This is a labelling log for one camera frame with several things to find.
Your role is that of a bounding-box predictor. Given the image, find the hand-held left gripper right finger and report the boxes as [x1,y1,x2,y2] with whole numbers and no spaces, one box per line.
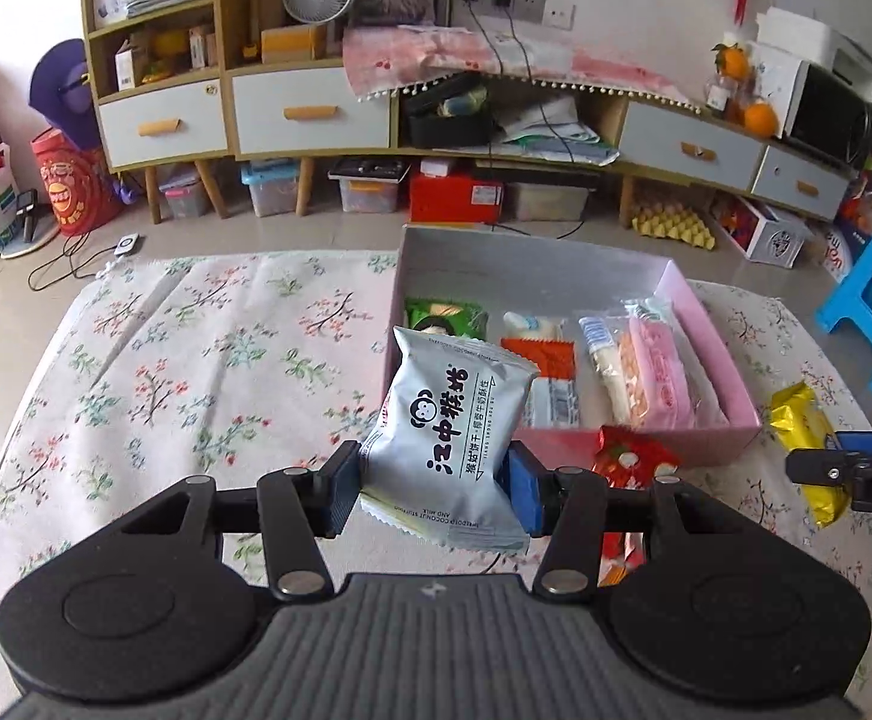
[499,444,756,601]

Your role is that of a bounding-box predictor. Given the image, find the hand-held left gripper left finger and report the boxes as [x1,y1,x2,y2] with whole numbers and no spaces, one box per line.
[116,441,363,602]

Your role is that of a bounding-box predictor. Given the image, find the yellow snack packet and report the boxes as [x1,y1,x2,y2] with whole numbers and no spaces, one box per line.
[769,381,857,531]

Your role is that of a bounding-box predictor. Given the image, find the grey monkey print packet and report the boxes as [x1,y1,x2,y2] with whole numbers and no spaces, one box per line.
[359,325,542,557]

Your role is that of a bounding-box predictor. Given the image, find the red snack packet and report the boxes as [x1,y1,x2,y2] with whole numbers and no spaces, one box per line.
[593,424,681,567]

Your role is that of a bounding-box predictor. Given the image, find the orange packet with white label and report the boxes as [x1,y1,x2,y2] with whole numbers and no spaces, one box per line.
[501,337,584,430]

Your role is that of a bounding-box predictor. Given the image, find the clear packet with white sticks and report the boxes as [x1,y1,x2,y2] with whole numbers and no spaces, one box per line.
[578,315,636,427]

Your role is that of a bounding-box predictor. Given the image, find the white snack packet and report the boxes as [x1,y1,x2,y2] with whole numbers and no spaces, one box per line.
[501,310,570,346]

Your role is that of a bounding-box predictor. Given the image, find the pink snack packet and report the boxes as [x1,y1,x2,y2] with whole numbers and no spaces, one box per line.
[619,315,696,428]

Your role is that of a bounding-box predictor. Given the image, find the green snack packet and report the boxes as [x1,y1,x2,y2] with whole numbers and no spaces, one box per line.
[404,295,491,342]

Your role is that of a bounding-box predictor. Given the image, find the pink cardboard box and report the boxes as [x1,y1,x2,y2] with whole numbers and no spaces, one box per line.
[385,223,763,472]

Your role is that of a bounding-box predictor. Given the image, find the blue plastic stool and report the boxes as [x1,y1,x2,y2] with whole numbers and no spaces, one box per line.
[814,205,872,404]

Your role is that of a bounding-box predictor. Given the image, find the floral bed sheet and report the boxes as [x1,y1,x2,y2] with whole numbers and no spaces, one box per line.
[0,247,872,713]

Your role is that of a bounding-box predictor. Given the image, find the colourful plastic bags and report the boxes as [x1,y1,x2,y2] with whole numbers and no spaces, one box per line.
[822,184,872,282]

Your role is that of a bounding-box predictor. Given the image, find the white printed carton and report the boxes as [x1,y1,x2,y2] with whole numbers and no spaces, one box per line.
[712,193,817,269]

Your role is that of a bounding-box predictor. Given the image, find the yellow egg tray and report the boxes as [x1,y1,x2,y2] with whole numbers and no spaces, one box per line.
[631,205,717,251]

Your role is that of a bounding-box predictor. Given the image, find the white cabinet drawer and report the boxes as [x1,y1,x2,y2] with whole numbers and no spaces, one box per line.
[232,69,392,158]
[619,101,765,191]
[751,144,849,222]
[98,82,228,168]

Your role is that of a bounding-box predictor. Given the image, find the wide clear storage bin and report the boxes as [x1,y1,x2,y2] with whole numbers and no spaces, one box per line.
[505,176,592,224]

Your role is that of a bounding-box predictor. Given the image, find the clear bin with black lid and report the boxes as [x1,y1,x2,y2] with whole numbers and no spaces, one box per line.
[328,156,412,216]

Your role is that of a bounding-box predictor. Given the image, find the red shoe box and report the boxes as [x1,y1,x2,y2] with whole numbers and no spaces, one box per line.
[407,161,506,226]

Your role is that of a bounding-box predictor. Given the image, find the blue lidded storage bin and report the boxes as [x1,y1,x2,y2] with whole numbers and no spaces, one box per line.
[241,160,303,218]

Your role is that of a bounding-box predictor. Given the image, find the small clear storage bin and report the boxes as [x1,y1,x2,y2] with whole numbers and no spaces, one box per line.
[157,165,212,221]

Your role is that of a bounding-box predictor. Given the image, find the black microwave oven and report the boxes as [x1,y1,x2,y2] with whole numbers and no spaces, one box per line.
[781,62,872,166]

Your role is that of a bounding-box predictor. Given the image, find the pile of papers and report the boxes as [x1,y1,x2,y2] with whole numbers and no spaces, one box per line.
[496,94,621,166]

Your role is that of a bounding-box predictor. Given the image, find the black open case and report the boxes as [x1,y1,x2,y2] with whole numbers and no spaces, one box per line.
[401,73,498,151]

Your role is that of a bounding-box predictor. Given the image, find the red round gift bag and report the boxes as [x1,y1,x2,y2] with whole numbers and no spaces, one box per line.
[31,127,127,239]

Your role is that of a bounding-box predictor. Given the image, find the white foam boxes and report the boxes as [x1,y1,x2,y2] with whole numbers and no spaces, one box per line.
[752,6,872,102]

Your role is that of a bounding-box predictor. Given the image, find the pink tasselled cloth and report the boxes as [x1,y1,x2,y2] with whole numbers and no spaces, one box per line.
[340,22,705,115]

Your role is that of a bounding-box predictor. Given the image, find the yellow cardboard box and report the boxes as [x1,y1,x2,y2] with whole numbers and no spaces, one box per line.
[259,25,329,65]

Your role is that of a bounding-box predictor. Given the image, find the yellow shelf item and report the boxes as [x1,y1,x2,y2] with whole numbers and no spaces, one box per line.
[151,30,189,76]

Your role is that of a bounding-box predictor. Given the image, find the small white carton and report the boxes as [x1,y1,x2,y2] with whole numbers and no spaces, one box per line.
[113,41,144,91]

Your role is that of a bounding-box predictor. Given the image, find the wooden tv cabinet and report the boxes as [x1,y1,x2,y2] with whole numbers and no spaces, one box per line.
[79,0,857,226]

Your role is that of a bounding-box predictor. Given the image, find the purple round object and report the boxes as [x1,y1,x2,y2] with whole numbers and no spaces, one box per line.
[28,37,107,156]

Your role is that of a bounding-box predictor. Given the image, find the wall power sockets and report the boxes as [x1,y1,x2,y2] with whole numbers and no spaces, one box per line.
[460,0,577,26]

